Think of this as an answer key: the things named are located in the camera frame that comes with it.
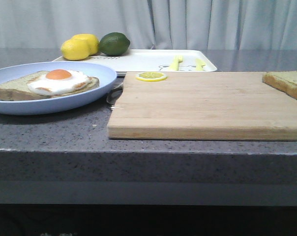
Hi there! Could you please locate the grey curtain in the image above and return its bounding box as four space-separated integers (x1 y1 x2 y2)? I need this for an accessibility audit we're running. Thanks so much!
0 0 297 50

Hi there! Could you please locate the yellow lemon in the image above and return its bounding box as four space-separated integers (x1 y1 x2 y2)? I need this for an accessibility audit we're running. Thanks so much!
72 33 99 56
60 39 90 60

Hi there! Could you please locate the front yellow lemon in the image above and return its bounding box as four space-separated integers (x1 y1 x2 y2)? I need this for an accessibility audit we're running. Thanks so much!
60 39 90 60

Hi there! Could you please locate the green lime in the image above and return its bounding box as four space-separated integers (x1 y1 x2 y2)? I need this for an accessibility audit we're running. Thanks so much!
99 32 130 56

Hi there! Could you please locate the fried egg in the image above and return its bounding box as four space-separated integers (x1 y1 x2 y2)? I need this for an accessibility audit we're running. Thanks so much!
27 69 92 96

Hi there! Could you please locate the metal cutting board handle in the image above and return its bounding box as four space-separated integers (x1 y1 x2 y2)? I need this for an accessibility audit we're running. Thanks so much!
106 83 123 109

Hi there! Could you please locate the yellow plastic knife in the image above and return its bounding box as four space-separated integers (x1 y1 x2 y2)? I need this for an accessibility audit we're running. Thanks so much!
195 58 207 71

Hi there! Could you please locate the bread slice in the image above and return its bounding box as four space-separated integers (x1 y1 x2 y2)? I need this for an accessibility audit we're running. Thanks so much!
262 71 297 100
0 71 100 101

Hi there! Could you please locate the white bear tray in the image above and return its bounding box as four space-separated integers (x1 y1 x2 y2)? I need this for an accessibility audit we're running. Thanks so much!
54 49 217 75

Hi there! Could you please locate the wooden cutting board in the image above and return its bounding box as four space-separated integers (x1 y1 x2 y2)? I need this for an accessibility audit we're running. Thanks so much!
107 72 297 141

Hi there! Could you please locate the yellow plastic fork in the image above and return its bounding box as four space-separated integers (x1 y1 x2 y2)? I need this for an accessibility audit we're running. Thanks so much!
169 55 183 71

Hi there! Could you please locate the light blue plate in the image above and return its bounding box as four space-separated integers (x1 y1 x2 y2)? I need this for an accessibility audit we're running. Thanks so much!
0 61 117 115

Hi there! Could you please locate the lemon slice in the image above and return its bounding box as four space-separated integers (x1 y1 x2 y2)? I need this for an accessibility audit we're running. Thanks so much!
135 71 168 82

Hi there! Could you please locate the back yellow lemon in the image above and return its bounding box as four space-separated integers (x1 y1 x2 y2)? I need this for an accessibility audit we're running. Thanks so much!
72 33 99 56

